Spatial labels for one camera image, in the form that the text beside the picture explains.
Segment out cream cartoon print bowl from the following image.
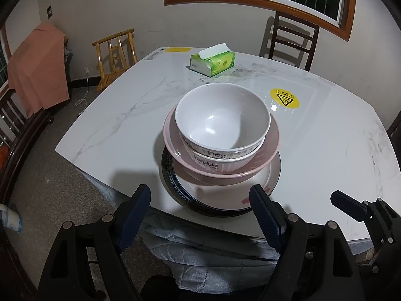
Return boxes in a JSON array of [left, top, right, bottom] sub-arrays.
[[175, 83, 271, 160]]

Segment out dark wooden bench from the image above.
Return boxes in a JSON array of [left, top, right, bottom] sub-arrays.
[[0, 88, 52, 201]]

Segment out bamboo chair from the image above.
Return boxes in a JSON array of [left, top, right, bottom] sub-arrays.
[[92, 29, 138, 93]]

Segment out plain pink bowl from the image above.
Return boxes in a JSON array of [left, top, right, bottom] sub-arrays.
[[163, 105, 281, 185]]

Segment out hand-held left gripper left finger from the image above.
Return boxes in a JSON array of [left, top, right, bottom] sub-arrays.
[[38, 184, 152, 301]]

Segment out grey quilted blanket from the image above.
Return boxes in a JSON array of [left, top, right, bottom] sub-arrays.
[[78, 168, 284, 293]]

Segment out white plate with pink flowers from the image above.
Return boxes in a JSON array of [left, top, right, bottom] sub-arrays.
[[172, 152, 281, 211]]

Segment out white ribbed bowl pink base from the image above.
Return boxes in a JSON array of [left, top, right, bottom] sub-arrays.
[[180, 135, 267, 174]]

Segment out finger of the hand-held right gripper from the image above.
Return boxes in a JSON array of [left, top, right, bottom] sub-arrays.
[[330, 190, 372, 223]]

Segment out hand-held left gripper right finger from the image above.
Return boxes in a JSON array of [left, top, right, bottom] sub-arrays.
[[249, 184, 365, 301]]

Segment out green tissue pack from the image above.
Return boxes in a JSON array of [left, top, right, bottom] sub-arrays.
[[189, 42, 235, 78]]

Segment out white and blue bundle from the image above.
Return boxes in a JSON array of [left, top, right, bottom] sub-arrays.
[[0, 204, 23, 233]]

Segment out round yellow warning sticker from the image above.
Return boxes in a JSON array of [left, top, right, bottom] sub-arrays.
[[270, 88, 300, 109]]

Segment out white power cable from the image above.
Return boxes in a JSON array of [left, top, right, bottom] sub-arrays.
[[74, 68, 91, 107]]

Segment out orange cloth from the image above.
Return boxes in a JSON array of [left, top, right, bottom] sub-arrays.
[[8, 22, 70, 117]]

